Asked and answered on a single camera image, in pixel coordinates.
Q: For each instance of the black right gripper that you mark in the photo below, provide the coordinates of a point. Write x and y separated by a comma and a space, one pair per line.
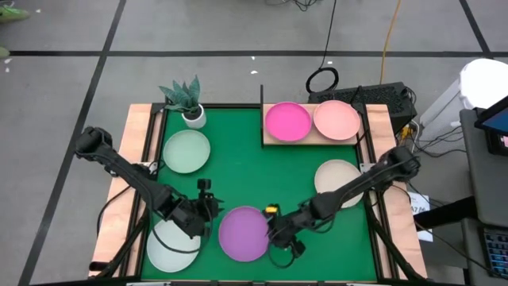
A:
286, 230

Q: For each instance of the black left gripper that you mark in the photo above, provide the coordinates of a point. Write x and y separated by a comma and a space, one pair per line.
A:
203, 209

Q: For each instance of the purple plate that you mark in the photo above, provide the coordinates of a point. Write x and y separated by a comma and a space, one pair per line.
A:
242, 234

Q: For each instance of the pale white plate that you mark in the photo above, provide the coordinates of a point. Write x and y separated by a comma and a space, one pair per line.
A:
170, 260

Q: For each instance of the mint green plate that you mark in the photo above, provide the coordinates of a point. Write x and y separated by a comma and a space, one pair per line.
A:
186, 151

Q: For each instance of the beige plate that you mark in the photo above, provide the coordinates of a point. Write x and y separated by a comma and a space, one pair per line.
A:
331, 176

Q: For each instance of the hot pink plate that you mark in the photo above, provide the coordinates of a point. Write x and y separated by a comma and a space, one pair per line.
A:
288, 121

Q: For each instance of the salmon pink plate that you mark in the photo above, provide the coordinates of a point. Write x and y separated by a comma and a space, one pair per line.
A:
336, 120

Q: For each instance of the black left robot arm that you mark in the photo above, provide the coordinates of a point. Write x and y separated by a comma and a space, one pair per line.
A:
131, 175

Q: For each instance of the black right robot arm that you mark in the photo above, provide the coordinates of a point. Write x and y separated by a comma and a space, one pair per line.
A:
357, 184

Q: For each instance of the wooden shelf board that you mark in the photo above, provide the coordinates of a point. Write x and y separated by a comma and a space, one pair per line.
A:
268, 141

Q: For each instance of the yellow tag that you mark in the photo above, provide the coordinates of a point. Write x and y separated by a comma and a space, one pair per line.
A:
272, 209

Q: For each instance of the green table mat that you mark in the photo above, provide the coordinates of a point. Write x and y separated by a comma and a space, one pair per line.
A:
246, 178

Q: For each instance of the artificial plant in white pot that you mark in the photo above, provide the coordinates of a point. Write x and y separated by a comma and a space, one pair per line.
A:
193, 117

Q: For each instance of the white paper sheet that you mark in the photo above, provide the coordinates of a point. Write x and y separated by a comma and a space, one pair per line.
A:
422, 198

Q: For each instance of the black desk leg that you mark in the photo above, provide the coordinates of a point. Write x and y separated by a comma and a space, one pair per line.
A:
444, 214

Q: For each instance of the black computer case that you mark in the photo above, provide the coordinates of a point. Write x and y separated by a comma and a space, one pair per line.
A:
377, 95

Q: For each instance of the grey desk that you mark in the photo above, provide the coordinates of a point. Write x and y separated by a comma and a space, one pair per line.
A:
488, 190

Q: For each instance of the black keyboard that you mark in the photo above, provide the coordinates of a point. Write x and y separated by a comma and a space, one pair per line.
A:
498, 254

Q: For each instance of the black framed screen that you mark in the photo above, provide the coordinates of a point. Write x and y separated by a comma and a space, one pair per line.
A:
498, 123

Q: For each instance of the white lined trash bin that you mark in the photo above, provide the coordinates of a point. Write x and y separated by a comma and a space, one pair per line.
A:
484, 79

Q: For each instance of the person's shoe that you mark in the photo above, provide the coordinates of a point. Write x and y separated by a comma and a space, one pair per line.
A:
14, 14
4, 52

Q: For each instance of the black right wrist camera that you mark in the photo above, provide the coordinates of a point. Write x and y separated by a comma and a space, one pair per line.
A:
298, 249

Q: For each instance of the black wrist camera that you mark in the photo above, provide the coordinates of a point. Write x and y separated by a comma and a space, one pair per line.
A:
204, 184
298, 249

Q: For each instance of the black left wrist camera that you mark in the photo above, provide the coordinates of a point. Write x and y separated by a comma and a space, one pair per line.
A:
204, 184

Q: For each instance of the silver metal bracket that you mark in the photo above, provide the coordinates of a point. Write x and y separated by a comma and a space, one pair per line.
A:
364, 167
153, 167

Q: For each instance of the black aluminium table frame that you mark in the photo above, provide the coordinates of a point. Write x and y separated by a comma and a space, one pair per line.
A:
222, 106

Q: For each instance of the black shelf frame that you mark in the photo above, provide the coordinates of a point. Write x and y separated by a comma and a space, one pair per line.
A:
261, 95

